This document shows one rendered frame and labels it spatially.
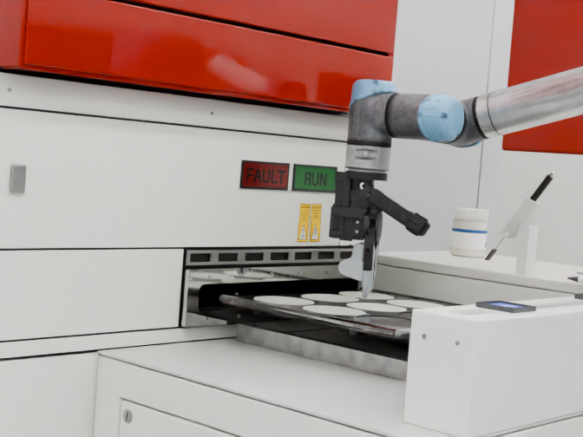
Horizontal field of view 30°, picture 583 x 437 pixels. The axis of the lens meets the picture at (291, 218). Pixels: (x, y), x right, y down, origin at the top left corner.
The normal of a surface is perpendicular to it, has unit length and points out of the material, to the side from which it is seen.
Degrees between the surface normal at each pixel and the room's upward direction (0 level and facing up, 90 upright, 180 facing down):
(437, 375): 90
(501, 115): 108
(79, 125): 90
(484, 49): 90
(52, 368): 90
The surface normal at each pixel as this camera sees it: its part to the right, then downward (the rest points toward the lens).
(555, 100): -0.47, 0.33
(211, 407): -0.68, -0.01
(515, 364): 0.73, 0.09
